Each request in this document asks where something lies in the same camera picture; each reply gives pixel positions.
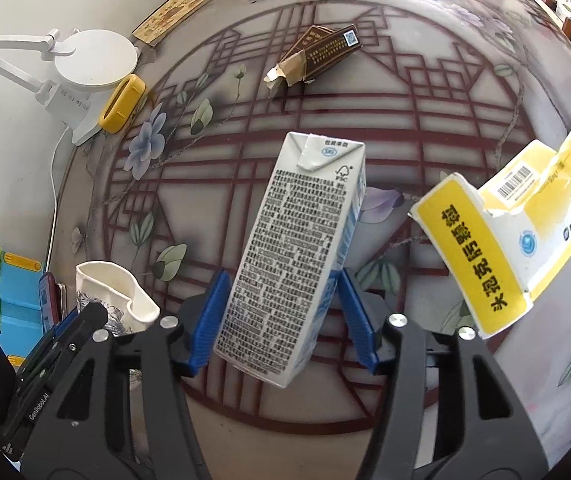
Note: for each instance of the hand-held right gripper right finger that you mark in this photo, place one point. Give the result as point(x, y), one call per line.
point(358, 320)

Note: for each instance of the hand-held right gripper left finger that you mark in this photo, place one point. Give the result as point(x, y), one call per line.
point(210, 320)

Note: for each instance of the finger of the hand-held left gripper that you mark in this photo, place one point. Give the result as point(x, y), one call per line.
point(63, 325)
point(78, 332)

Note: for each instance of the crushed white paper cup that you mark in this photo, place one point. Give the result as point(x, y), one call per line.
point(115, 290)

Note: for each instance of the white milk carton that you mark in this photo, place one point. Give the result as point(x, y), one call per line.
point(290, 260)

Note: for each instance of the blue toy board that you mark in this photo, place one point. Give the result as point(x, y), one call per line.
point(10, 285)

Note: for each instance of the yellow and white medicine box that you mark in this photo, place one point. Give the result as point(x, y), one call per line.
point(480, 260)

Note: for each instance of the white folding desk lamp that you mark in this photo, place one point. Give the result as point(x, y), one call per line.
point(93, 60)

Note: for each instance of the brown cigarette box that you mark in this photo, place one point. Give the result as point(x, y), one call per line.
point(323, 50)

